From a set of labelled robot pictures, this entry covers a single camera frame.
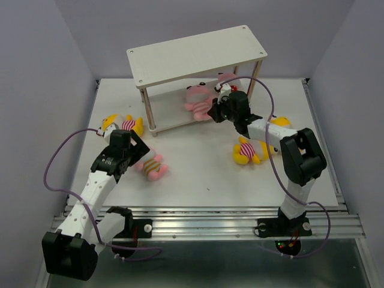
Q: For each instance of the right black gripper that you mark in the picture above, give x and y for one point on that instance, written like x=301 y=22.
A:
x=214 y=111

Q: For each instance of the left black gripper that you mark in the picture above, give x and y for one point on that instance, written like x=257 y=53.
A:
x=140 y=149

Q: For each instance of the pink plush red polka-dot dress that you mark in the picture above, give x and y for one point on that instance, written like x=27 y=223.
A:
x=230 y=79

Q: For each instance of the pink plush orange-striped shirt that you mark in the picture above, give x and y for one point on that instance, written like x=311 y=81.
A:
x=151 y=165

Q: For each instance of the pink plush pink-striped shirt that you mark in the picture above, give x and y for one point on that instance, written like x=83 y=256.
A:
x=198 y=101

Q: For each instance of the yellow plush pink-striped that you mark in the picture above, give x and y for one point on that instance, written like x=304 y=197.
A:
x=252 y=152
x=124 y=123

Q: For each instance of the yellow plush blue-striped shirt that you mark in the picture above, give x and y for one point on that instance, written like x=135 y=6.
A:
x=281 y=121

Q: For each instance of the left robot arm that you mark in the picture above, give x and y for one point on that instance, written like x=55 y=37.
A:
x=72 y=249

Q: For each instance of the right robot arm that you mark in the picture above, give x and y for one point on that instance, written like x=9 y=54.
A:
x=302 y=156

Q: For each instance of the white two-tier shelf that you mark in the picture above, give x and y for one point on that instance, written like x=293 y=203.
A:
x=162 y=71

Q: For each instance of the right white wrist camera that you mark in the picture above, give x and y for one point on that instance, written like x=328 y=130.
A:
x=223 y=90

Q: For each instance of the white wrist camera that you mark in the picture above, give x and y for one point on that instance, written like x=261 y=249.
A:
x=105 y=133
x=223 y=90

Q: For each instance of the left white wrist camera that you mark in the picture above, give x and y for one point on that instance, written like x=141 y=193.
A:
x=105 y=133

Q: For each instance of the aluminium mounting rail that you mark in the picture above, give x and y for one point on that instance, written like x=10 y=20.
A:
x=237 y=223

